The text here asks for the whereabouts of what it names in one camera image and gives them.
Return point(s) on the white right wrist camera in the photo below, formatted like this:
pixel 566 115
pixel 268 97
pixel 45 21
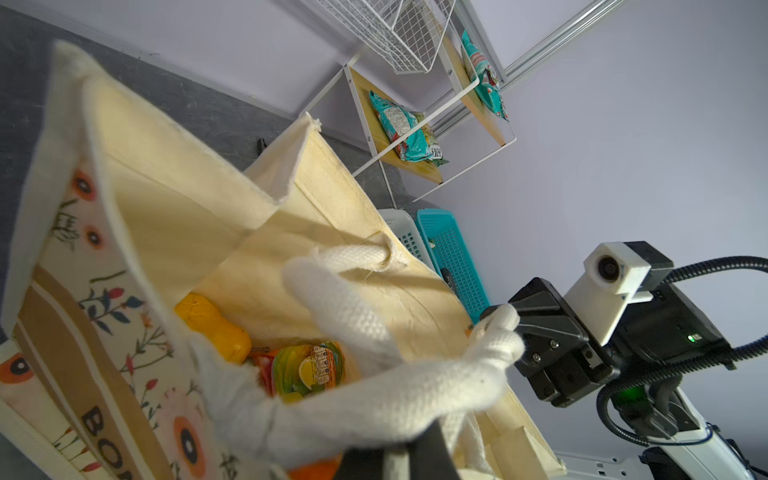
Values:
pixel 616 275

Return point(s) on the white plastic fruit basket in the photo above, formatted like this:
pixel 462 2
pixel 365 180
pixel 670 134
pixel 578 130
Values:
pixel 405 229

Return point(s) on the teal pink snack bag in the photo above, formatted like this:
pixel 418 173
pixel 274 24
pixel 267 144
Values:
pixel 488 89

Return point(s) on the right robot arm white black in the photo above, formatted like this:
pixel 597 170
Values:
pixel 636 376

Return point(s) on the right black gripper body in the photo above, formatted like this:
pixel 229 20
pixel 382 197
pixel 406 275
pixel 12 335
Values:
pixel 562 362

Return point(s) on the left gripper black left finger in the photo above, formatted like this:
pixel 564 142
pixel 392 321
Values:
pixel 361 464

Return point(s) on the white wire wall basket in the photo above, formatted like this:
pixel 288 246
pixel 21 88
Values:
pixel 407 34

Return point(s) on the orange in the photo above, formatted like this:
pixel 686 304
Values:
pixel 320 470

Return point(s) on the teal white snack bag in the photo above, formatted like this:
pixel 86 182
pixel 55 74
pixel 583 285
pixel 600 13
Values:
pixel 396 121

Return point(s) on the cream floral tote bag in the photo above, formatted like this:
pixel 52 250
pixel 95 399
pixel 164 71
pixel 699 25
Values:
pixel 124 213

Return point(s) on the teal plastic vegetable basket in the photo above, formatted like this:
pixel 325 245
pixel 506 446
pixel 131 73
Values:
pixel 441 233

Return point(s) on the green Fox's candy bag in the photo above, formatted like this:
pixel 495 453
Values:
pixel 434 151

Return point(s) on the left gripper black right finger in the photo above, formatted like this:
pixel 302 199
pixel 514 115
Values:
pixel 429 458

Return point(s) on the yellow pear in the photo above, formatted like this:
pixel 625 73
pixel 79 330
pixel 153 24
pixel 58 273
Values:
pixel 202 316

